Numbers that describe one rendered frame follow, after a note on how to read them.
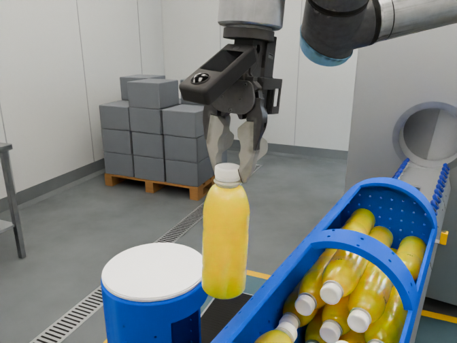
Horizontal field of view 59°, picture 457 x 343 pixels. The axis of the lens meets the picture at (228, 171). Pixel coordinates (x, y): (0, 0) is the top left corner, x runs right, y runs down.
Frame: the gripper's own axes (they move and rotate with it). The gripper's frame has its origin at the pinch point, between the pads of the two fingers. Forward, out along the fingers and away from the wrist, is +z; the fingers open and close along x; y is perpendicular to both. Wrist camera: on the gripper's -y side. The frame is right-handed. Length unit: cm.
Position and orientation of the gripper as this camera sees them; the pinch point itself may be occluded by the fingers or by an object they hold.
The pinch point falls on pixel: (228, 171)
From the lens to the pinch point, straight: 59.3
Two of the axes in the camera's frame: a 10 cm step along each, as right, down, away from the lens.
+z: -0.9, 9.7, 2.5
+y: 5.5, -1.6, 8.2
